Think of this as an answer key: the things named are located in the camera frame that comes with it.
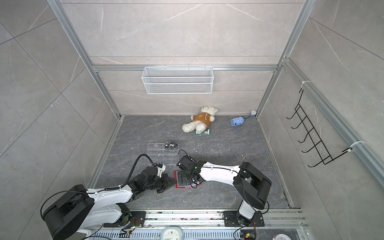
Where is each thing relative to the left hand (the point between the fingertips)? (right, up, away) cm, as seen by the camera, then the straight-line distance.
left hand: (177, 179), depth 81 cm
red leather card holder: (-1, 0, +2) cm, 3 cm away
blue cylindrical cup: (+41, +34, +29) cm, 60 cm away
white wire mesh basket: (-2, +62, +19) cm, 65 cm away
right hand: (+4, 0, +5) cm, 6 cm away
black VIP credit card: (-4, +18, +9) cm, 21 cm away
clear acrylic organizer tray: (-13, +11, +15) cm, 22 cm away
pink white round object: (+50, -21, -14) cm, 56 cm away
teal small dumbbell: (+19, +26, +24) cm, 40 cm away
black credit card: (+3, +2, -5) cm, 7 cm away
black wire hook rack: (+64, +17, -20) cm, 69 cm away
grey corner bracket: (+59, +41, +40) cm, 82 cm away
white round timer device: (-1, -20, -14) cm, 24 cm away
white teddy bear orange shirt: (+14, +34, +25) cm, 44 cm away
